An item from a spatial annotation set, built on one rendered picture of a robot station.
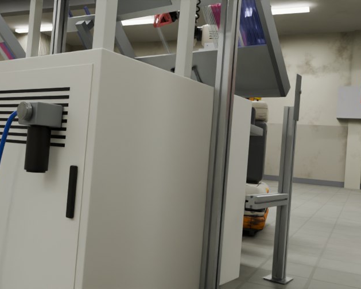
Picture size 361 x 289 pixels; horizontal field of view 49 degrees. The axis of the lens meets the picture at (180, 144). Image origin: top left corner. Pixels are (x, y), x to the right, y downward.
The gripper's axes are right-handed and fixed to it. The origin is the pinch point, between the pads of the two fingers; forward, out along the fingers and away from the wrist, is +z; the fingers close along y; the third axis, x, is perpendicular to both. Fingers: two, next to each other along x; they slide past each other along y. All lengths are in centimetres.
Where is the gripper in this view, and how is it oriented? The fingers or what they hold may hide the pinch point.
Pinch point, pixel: (156, 24)
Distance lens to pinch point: 170.1
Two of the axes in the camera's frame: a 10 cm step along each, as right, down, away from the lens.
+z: -4.4, 7.3, -5.2
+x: 3.9, 6.8, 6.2
